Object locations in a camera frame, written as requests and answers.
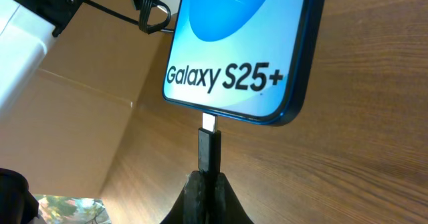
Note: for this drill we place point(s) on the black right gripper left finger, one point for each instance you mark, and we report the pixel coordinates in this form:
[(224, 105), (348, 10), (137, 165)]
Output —
[(190, 206)]

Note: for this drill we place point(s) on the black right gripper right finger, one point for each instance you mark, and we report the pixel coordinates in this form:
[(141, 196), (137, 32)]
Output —
[(226, 206)]

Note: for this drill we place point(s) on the blue Galaxy smartphone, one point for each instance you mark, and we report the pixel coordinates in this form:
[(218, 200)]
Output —
[(249, 60)]

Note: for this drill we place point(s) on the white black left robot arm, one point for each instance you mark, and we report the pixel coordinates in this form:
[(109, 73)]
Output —
[(29, 28)]

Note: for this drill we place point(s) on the colourful printed picture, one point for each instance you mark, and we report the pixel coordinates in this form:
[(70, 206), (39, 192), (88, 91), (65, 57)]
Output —
[(71, 210)]

